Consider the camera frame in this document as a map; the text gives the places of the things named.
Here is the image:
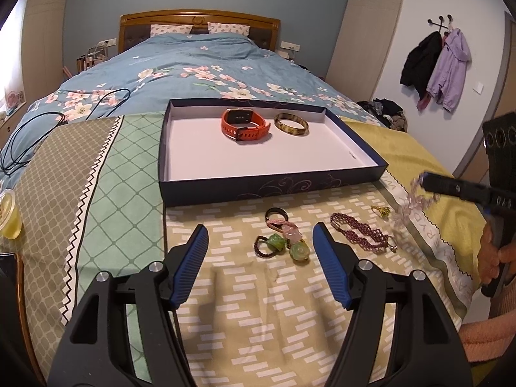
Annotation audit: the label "tortoiseshell bangle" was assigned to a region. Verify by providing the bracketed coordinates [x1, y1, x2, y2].
[274, 113, 310, 135]

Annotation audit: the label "orange smartwatch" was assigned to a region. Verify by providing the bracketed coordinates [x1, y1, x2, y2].
[221, 108, 272, 142]

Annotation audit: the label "maroon bead necklace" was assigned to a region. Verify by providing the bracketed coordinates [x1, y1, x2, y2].
[330, 212, 398, 254]

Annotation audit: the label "person's right forearm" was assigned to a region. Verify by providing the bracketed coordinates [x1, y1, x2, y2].
[460, 316, 516, 365]

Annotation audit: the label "green rose charm bracelet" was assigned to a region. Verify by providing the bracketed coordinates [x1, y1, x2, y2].
[287, 243, 311, 264]

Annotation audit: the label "blue floral duvet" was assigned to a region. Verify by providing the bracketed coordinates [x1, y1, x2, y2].
[0, 32, 377, 182]

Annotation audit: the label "white printed pillow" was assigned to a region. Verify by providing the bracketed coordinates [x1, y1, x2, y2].
[207, 21, 251, 36]
[150, 23, 194, 37]

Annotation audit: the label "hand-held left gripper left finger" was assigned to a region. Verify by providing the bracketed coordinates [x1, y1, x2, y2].
[47, 223, 210, 387]

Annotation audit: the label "plastic cup of yellow drink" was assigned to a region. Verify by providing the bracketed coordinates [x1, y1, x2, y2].
[0, 189, 24, 239]

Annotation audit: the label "clear bedside organizer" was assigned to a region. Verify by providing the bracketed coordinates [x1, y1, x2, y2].
[74, 44, 109, 75]

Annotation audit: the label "wooden chair frame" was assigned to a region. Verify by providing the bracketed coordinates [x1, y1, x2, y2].
[0, 250, 45, 375]

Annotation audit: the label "dark blue tray box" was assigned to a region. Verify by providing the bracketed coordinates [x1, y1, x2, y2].
[158, 98, 388, 208]

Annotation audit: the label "clear crystal bead bracelet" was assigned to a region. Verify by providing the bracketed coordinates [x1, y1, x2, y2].
[393, 171, 440, 230]

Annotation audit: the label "black jacket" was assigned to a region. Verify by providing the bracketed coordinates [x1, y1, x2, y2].
[400, 31, 443, 88]

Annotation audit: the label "dark bead green rose bracelet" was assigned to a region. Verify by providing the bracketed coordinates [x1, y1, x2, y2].
[254, 233, 287, 258]

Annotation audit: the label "beige wardrobe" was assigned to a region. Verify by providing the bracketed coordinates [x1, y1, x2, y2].
[20, 0, 73, 105]
[324, 0, 408, 105]

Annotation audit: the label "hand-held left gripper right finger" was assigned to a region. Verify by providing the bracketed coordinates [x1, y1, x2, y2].
[312, 222, 472, 387]

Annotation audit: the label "purple jacket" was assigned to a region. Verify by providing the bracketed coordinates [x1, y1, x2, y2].
[426, 28, 471, 112]

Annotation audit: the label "black cable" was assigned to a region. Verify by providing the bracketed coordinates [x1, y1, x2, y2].
[0, 88, 132, 174]

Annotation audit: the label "pile of dark clothes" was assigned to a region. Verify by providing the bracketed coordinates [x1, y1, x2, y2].
[358, 97, 408, 132]

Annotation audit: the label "black wall coat hooks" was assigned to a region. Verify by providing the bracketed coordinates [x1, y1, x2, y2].
[427, 15, 454, 33]

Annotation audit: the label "pink stone bracelet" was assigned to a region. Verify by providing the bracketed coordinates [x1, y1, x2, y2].
[268, 218, 305, 246]

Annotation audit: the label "wooden bed headboard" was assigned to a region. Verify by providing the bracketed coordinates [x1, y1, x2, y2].
[119, 11, 282, 55]

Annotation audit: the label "pink garment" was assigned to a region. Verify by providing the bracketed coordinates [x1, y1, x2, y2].
[416, 28, 452, 111]

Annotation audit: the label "patterned patchwork blanket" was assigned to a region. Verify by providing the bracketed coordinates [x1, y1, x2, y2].
[0, 111, 490, 387]

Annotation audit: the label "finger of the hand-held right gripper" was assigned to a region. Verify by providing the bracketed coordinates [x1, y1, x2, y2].
[419, 172, 493, 207]

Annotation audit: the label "person's right hand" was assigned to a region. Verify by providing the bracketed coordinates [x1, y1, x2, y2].
[479, 223, 516, 290]

